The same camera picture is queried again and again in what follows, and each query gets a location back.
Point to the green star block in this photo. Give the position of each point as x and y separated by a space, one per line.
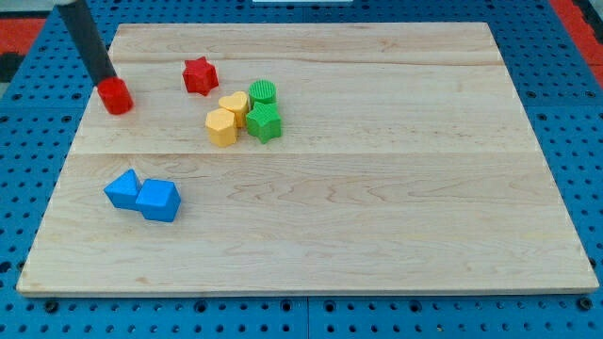
264 122

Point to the red star block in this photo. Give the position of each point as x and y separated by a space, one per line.
200 76

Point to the wooden board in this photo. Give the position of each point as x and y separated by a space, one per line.
407 166

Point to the green cylinder block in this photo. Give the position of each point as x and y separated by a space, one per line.
262 91

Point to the yellow hexagon block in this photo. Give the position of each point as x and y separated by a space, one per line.
221 128

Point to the yellow heart block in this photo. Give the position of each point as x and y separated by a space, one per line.
238 103

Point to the blue cube block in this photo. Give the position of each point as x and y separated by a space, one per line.
158 200

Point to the blue triangle block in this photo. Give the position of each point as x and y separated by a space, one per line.
123 191

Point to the red cylinder block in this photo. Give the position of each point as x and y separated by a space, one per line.
115 95

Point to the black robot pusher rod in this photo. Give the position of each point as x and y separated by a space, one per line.
79 22

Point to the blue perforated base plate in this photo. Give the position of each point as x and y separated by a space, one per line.
45 101

